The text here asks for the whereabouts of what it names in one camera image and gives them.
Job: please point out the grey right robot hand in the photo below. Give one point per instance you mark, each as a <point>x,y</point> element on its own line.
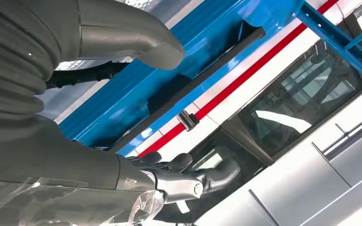
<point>59,162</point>

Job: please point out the white car red stripe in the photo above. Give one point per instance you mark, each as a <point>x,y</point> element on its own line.
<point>262,75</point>

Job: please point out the black ribbed strip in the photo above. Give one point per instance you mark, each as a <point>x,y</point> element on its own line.
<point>84,75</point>

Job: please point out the blue metal shelf rack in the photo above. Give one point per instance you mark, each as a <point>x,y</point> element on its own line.
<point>121,103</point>

